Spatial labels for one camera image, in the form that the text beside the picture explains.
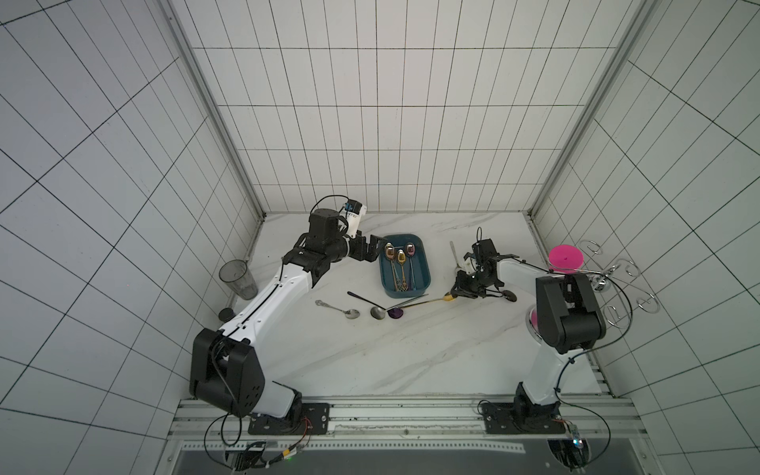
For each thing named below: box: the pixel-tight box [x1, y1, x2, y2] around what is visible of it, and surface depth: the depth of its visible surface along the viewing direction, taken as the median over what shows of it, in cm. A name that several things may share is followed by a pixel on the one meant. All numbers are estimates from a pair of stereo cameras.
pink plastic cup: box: [548, 244, 584, 275], surface depth 74 cm
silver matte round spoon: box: [370, 292, 429, 320], surface depth 94 cm
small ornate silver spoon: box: [314, 298, 361, 320], surface depth 93 cm
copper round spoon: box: [384, 242, 399, 292], surface depth 107 cm
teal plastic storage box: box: [379, 233, 432, 298], surface depth 103 cm
